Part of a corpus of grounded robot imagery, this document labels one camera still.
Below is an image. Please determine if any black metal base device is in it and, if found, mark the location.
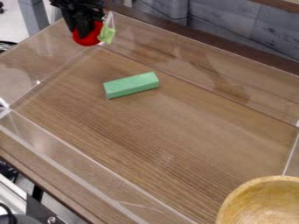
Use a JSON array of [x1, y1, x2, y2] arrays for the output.
[[0, 199, 68, 224]]

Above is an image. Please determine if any clear acrylic corner bracket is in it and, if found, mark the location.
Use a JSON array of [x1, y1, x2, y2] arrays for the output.
[[98, 12, 116, 45]]

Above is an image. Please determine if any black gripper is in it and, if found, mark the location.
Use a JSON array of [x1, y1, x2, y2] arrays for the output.
[[49, 0, 104, 38]]

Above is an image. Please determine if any grey table leg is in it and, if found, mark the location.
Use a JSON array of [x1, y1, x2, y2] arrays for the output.
[[17, 0, 49, 36]]

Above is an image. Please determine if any red plush fruit green stem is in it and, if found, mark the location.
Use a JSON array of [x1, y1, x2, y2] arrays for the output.
[[72, 21, 116, 46]]

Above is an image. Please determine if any black cable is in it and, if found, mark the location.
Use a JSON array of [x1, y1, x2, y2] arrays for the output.
[[0, 202, 16, 224]]

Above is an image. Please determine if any wooden bowl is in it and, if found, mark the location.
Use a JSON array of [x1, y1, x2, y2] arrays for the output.
[[214, 176, 299, 224]]

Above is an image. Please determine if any green rectangular block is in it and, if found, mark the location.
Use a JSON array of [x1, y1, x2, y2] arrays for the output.
[[102, 72, 160, 99]]

